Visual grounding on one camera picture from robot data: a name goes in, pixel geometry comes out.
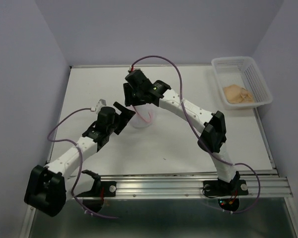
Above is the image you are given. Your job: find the white plastic basket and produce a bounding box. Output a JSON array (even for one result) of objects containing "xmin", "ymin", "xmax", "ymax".
[{"xmin": 211, "ymin": 57, "xmax": 273, "ymax": 110}]

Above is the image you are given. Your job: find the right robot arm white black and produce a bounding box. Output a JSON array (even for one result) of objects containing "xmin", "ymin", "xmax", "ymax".
[{"xmin": 123, "ymin": 69, "xmax": 240, "ymax": 193}]

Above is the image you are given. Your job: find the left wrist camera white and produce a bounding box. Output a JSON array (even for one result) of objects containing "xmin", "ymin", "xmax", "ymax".
[{"xmin": 90, "ymin": 99, "xmax": 107, "ymax": 114}]

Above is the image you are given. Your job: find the white mesh laundry bag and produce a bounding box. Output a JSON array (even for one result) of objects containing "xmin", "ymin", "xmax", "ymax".
[{"xmin": 128, "ymin": 104, "xmax": 156, "ymax": 128}]

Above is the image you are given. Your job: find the aluminium rail frame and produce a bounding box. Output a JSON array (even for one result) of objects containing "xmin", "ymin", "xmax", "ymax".
[{"xmin": 47, "ymin": 65, "xmax": 298, "ymax": 238}]

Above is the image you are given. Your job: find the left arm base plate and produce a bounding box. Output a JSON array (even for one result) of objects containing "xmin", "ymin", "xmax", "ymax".
[{"xmin": 77, "ymin": 181, "xmax": 117, "ymax": 198}]

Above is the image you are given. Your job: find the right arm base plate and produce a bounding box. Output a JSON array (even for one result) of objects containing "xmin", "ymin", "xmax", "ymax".
[{"xmin": 203, "ymin": 179, "xmax": 249, "ymax": 197}]

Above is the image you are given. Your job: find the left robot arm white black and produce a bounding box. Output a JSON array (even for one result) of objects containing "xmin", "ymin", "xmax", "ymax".
[{"xmin": 24, "ymin": 100, "xmax": 136, "ymax": 217}]

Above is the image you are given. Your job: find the beige bra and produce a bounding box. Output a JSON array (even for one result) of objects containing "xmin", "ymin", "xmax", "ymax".
[{"xmin": 223, "ymin": 84, "xmax": 254, "ymax": 104}]

